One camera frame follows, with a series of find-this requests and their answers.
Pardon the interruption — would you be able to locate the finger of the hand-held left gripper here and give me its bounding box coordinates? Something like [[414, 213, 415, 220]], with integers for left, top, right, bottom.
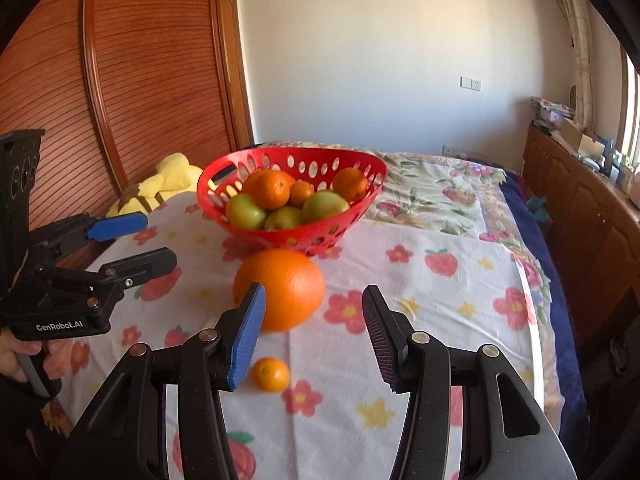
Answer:
[[50, 247, 179, 312], [29, 211, 150, 261]]

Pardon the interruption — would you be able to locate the yellow plush toy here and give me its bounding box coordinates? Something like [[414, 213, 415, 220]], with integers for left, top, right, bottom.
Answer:
[[105, 152, 221, 219]]

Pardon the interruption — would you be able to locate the floral bed sheet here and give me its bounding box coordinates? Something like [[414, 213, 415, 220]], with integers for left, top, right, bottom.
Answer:
[[360, 150, 508, 243]]

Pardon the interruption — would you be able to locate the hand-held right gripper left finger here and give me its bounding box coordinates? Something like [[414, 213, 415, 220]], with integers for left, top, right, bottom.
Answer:
[[50, 281, 268, 480]]

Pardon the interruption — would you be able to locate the person's left hand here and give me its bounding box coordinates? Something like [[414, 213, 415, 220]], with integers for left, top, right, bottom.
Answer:
[[0, 329, 51, 384]]

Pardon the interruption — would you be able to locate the patterned beige curtain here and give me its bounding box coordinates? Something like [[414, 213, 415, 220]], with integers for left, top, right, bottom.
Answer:
[[550, 0, 597, 131]]

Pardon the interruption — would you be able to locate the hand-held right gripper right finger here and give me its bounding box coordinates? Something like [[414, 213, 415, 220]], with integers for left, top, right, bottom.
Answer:
[[361, 284, 578, 480]]

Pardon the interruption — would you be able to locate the teal cloth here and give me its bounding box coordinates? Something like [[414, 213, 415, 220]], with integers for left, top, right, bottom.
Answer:
[[527, 195, 554, 224]]

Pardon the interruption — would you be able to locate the long wooden cabinet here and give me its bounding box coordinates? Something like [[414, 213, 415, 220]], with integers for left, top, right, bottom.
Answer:
[[520, 125, 640, 356]]

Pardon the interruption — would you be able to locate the wooden louvered wardrobe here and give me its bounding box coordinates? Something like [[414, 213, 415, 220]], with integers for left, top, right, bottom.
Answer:
[[0, 0, 256, 271]]

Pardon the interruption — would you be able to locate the cardboard box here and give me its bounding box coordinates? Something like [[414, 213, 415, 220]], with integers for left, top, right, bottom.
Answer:
[[560, 119, 608, 159]]

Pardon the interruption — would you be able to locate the person's left forearm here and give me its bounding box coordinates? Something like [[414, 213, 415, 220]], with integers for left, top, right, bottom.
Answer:
[[0, 372, 66, 480]]

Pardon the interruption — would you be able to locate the red perforated plastic basket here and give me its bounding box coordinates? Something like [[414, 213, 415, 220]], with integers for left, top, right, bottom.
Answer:
[[196, 146, 389, 258]]

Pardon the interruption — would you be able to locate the small tangerine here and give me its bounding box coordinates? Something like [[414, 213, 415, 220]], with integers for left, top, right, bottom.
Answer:
[[332, 167, 369, 202], [250, 357, 291, 393], [288, 180, 316, 208]]

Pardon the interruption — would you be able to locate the white strawberry print tablecloth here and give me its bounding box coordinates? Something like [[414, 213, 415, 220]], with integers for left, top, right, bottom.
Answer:
[[40, 202, 566, 480]]

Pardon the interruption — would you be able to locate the green apple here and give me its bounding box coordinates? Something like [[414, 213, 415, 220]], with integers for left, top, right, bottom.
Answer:
[[265, 206, 306, 231], [225, 193, 268, 231], [302, 190, 351, 224]]

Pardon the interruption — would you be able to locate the wide wall socket plate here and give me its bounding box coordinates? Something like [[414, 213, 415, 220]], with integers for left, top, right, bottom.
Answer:
[[442, 145, 493, 161]]

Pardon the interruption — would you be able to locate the large orange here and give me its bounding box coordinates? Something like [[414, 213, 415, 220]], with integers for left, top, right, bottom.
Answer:
[[233, 249, 327, 334], [241, 169, 297, 211]]

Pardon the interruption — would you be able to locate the wood framed window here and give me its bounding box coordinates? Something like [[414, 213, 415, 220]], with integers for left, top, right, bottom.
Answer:
[[619, 45, 640, 171]]

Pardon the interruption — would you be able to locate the dark blue blanket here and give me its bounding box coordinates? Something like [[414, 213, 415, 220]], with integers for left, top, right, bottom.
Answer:
[[500, 167, 593, 461]]

